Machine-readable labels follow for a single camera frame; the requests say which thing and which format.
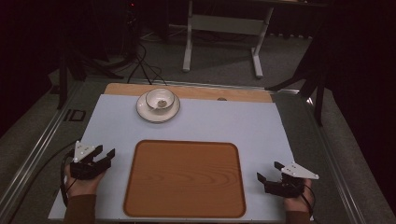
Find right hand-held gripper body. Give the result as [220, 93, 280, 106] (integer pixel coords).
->
[263, 161, 320, 199]

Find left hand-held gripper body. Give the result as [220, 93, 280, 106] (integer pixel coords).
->
[69, 140, 112, 181]

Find white saucer plate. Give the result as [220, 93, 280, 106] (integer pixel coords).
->
[135, 91, 181, 124]

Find white bowl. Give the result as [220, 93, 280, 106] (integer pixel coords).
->
[145, 88, 176, 112]

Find brown wooden tray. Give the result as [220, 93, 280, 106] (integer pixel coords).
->
[122, 139, 248, 219]

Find person's left hand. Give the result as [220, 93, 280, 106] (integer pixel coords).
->
[64, 163, 107, 199]

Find person's right hand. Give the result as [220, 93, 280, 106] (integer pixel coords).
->
[282, 186, 314, 214]

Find black floor socket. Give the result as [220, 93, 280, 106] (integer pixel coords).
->
[63, 108, 87, 123]

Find pale blue table mat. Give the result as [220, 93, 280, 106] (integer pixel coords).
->
[48, 93, 295, 223]

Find black metal stand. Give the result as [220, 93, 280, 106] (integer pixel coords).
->
[56, 29, 125, 110]
[266, 29, 328, 127]

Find dark device with red light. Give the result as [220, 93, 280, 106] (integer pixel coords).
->
[124, 0, 140, 59]

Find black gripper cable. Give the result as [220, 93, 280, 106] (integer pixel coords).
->
[59, 148, 77, 208]
[299, 184, 318, 222]

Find metal floor rail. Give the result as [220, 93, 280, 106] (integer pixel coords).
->
[300, 91, 368, 224]
[0, 81, 82, 218]

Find black floor cables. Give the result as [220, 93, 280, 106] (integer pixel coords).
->
[126, 41, 168, 86]

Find white metal desk frame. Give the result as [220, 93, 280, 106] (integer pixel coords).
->
[181, 0, 276, 79]

